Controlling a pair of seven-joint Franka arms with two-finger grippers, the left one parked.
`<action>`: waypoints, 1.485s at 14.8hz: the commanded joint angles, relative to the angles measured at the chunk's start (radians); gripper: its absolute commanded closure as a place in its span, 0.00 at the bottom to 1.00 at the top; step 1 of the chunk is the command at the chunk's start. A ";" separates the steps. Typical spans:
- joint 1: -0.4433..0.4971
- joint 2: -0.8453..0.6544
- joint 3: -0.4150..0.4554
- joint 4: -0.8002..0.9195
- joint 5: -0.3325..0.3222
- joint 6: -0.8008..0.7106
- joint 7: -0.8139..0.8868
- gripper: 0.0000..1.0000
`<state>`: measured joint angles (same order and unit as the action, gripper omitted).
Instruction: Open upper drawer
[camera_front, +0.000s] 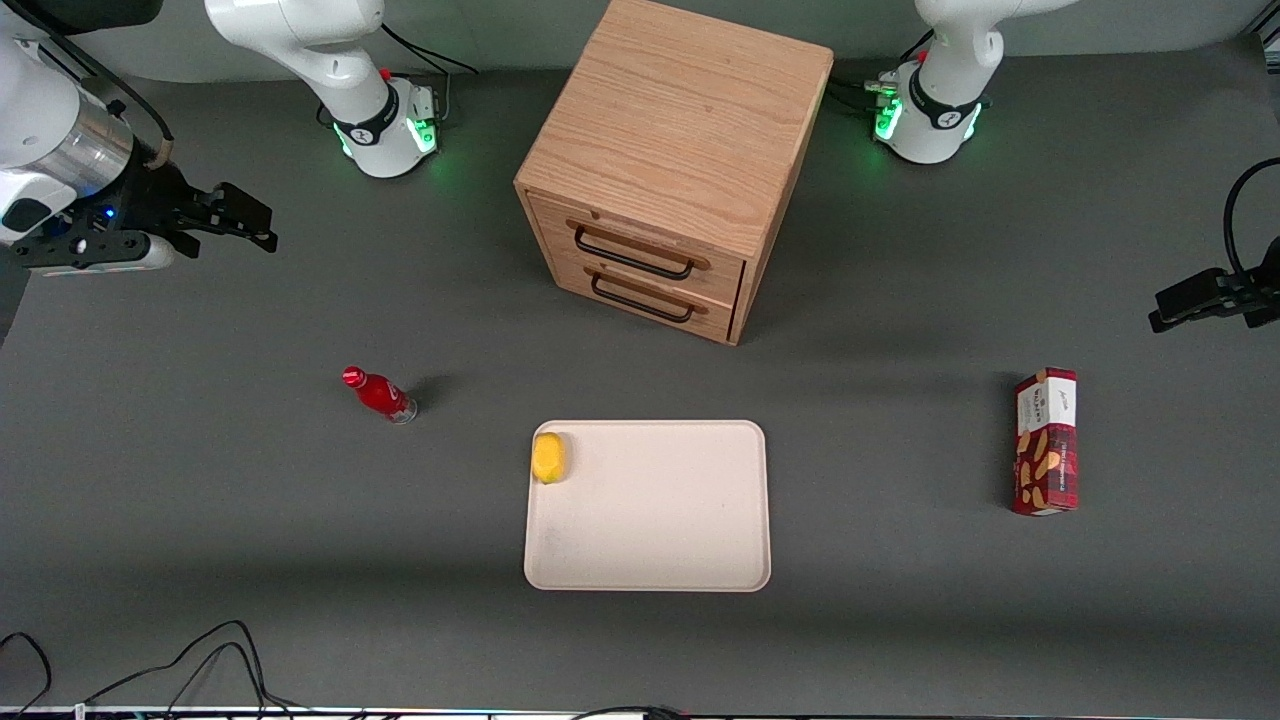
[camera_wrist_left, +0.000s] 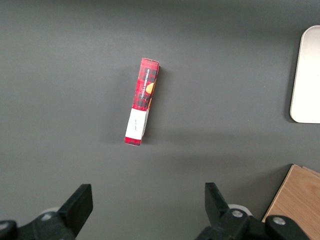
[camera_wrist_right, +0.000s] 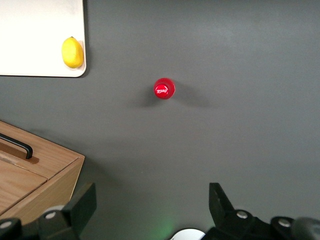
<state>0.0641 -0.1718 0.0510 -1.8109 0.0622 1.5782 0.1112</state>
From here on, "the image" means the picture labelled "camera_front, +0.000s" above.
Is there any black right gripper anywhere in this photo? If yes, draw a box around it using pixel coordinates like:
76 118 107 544
70 160 279 260

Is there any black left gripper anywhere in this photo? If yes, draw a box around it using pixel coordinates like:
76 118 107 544
1148 235 1280 335

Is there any wooden drawer with black handle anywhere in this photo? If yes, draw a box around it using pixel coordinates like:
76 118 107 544
527 192 747 307
545 252 739 345

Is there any wooden drawer cabinet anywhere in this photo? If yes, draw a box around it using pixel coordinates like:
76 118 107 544
514 0 835 346

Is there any red cookie box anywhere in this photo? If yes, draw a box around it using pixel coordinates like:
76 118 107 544
1010 367 1080 517

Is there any red bottle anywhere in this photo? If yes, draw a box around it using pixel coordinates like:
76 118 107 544
342 366 419 425

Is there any yellow lemon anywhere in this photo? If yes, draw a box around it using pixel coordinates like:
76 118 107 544
531 431 568 485

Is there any beige plastic tray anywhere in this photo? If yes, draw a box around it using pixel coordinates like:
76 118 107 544
523 419 773 593

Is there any black looped gripper cable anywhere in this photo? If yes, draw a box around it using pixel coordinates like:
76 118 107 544
1223 157 1280 286

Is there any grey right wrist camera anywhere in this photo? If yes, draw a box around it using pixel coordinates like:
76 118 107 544
10 230 177 278

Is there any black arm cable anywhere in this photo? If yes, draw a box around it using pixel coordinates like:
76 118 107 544
25 15 177 169

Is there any black base cable bundle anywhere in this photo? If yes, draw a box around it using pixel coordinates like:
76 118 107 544
828 30 936 115

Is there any black floor cable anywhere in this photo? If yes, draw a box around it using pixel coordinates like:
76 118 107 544
0 631 53 717
568 704 701 720
160 640 291 717
82 619 301 717

